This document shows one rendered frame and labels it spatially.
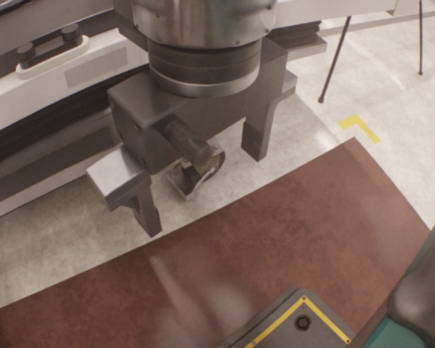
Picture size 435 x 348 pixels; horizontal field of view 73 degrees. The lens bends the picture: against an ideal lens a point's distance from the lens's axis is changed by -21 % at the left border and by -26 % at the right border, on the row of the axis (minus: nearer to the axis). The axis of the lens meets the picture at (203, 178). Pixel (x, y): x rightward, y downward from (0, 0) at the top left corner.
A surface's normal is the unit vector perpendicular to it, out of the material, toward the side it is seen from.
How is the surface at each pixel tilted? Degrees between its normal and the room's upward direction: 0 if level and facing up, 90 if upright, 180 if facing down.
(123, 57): 90
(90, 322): 0
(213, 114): 90
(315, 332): 0
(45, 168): 0
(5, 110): 90
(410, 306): 11
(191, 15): 90
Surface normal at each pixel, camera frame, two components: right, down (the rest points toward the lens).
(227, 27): 0.29, 0.79
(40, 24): 0.00, -0.57
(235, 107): 0.64, 0.63
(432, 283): -0.24, -0.63
